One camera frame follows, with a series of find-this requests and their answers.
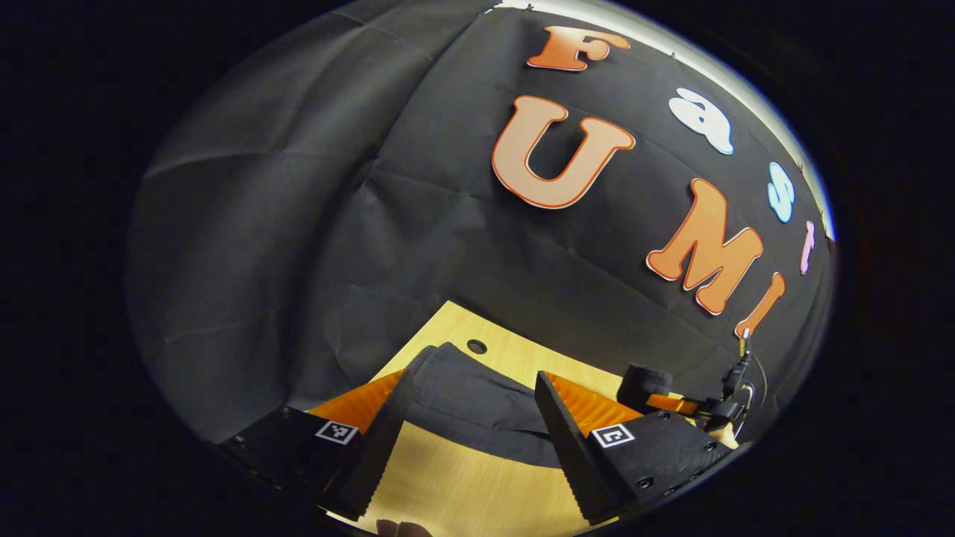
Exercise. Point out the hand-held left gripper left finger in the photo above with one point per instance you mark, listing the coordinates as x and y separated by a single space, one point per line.
380 447

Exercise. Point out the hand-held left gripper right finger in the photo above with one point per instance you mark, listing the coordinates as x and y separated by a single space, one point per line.
567 444

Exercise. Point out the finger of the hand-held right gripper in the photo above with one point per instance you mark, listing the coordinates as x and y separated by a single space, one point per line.
645 384

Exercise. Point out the dark jeans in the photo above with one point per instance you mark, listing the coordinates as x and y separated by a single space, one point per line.
477 403

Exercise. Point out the black backdrop cloth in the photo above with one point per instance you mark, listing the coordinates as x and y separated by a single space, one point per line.
336 246

